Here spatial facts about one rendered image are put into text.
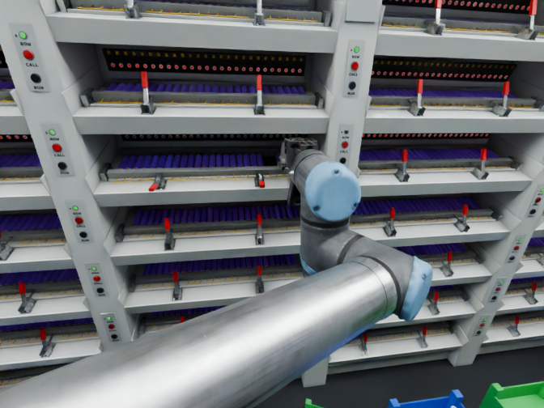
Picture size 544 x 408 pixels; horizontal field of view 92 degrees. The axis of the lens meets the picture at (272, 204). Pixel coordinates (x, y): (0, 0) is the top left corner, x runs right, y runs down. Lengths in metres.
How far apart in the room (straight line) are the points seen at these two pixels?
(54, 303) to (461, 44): 1.35
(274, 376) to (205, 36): 0.64
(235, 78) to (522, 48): 0.76
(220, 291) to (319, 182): 0.61
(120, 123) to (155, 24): 0.23
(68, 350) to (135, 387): 0.99
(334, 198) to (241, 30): 0.43
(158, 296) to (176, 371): 0.75
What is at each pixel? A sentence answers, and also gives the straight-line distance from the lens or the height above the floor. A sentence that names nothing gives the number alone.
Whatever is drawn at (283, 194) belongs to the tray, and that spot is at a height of 0.86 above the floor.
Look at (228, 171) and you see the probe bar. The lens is 0.75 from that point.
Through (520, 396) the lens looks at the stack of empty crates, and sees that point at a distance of 1.19.
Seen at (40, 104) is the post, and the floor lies 1.10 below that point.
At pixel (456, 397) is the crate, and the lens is 0.98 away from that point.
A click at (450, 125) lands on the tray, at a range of 0.91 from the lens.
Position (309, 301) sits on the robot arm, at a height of 0.93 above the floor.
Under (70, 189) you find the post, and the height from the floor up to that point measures 0.90.
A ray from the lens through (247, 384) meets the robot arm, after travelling 0.24.
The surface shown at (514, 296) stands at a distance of 1.58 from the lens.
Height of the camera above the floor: 1.13
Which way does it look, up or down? 23 degrees down
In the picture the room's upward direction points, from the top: 1 degrees clockwise
